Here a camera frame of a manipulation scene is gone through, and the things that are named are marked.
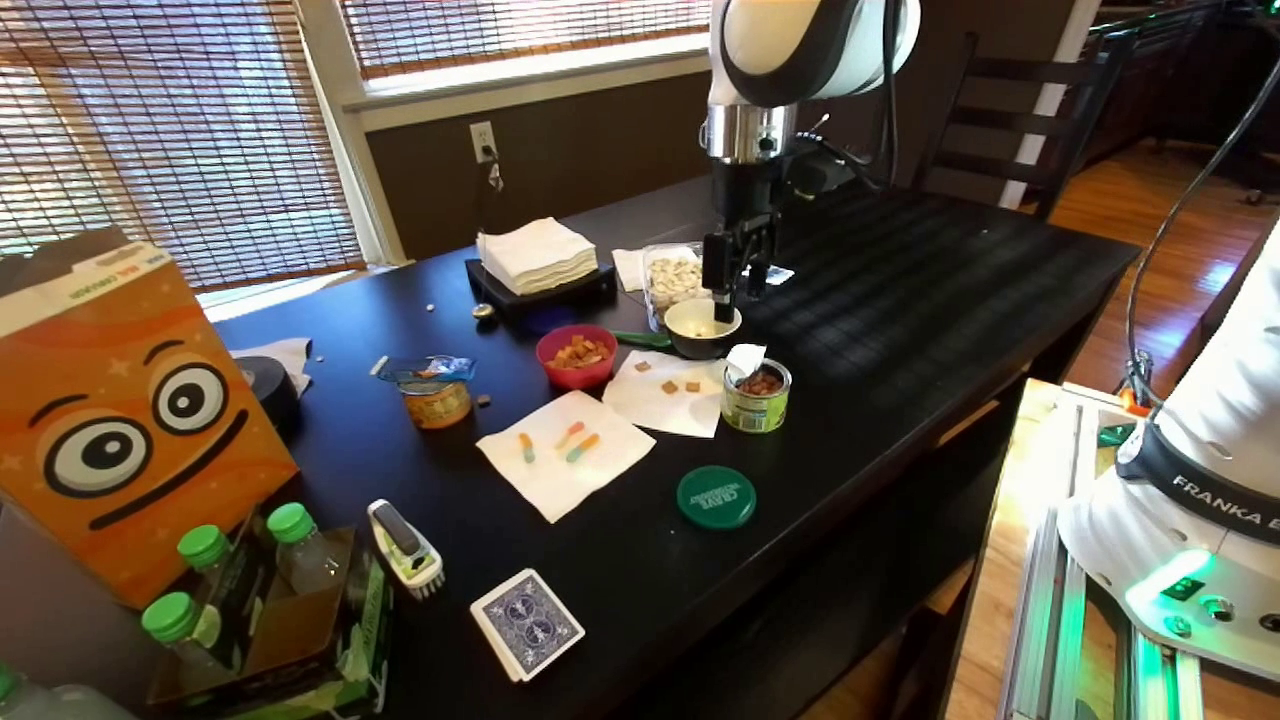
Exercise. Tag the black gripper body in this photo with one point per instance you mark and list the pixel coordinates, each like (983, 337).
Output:
(749, 201)

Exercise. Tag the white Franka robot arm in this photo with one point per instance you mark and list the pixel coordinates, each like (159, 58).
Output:
(803, 46)

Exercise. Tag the white bowl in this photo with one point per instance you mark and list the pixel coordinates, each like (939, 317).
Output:
(684, 326)

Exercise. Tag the brown snack pieces in can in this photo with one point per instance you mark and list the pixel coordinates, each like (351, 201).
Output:
(760, 381)

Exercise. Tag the yellow green snack can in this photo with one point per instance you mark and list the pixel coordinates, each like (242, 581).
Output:
(759, 406)

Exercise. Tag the orange snacks in red bowl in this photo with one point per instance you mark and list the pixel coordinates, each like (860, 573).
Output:
(577, 353)

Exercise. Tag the red bowl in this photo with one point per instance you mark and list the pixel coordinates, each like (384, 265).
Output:
(577, 378)

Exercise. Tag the blue playing card box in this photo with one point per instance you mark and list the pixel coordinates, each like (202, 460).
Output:
(780, 272)

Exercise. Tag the clear plastic popcorn container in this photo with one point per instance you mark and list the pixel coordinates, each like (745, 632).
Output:
(672, 279)

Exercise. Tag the white popcorn pile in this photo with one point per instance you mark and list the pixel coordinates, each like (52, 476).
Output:
(671, 282)

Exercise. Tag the green plastic stick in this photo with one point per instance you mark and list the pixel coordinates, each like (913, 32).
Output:
(641, 343)

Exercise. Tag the black tray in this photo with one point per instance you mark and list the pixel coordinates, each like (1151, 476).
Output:
(587, 298)

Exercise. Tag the stack of white napkins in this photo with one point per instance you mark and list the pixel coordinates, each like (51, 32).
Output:
(536, 253)

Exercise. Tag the colourful gummy worm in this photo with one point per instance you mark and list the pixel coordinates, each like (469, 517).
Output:
(527, 447)
(587, 448)
(570, 435)

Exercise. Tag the green plastic lid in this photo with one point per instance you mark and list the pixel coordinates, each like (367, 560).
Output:
(718, 499)

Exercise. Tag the small round brown cap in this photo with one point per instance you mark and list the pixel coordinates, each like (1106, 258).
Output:
(486, 315)

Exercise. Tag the white napkin with gummy worms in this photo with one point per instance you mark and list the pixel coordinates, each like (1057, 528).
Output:
(560, 487)

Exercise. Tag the dark wooden chair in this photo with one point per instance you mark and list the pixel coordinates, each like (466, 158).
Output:
(1012, 120)

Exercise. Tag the brown bamboo window blind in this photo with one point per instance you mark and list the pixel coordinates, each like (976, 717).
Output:
(163, 133)
(534, 26)

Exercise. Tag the small glass jar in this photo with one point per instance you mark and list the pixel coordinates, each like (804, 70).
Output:
(438, 401)

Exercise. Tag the blue playing card deck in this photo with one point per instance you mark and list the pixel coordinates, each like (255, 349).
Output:
(529, 625)

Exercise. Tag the black tape roll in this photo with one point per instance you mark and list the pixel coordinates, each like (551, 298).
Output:
(270, 389)

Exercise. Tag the green capped plastic bottle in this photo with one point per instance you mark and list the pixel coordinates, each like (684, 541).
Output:
(208, 567)
(303, 546)
(176, 625)

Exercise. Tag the green bottle pack carton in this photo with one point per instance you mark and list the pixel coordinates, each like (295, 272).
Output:
(315, 653)

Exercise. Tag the orange cereal box with face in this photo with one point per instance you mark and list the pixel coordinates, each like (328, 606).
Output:
(133, 427)

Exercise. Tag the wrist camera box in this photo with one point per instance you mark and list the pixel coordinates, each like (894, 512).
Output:
(827, 168)

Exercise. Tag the white wall outlet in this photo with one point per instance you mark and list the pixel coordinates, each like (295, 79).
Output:
(482, 142)

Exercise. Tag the wooden robot mount table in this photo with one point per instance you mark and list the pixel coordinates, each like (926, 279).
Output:
(1042, 585)

